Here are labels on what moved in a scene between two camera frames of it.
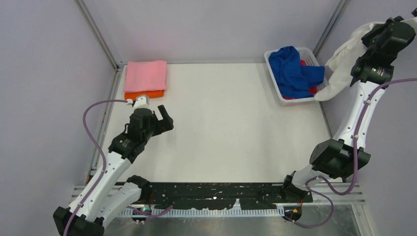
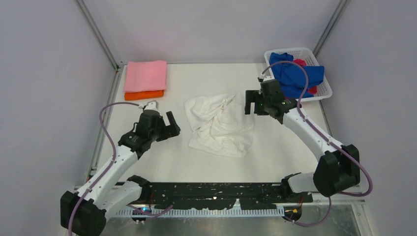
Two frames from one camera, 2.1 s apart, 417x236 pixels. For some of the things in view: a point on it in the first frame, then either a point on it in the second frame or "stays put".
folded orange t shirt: x=150 y=94 stays put
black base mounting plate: x=212 y=195 stays put
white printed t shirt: x=340 y=63 → x=219 y=124
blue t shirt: x=293 y=79 stays put
